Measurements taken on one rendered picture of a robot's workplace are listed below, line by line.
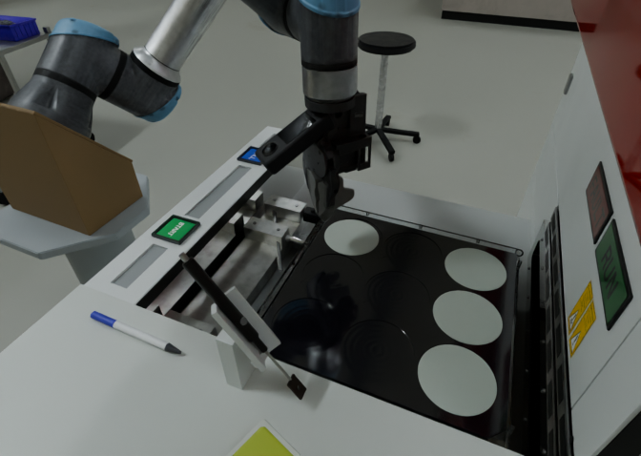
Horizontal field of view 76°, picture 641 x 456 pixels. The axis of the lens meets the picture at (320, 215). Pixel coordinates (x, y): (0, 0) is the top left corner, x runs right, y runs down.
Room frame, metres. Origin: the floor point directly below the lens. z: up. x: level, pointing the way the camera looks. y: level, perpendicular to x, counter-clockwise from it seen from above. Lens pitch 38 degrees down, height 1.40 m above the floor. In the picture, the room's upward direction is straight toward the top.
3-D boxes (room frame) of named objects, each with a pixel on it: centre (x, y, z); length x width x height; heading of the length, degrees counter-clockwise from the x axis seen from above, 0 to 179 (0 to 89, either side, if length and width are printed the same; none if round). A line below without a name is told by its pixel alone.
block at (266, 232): (0.59, 0.10, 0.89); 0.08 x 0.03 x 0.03; 67
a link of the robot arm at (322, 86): (0.56, -0.01, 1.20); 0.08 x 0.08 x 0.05
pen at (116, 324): (0.31, 0.23, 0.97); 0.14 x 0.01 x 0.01; 66
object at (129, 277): (0.63, 0.19, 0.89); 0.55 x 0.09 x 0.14; 157
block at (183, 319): (0.37, 0.19, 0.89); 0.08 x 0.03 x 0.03; 67
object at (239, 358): (0.25, 0.08, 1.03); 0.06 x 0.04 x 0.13; 67
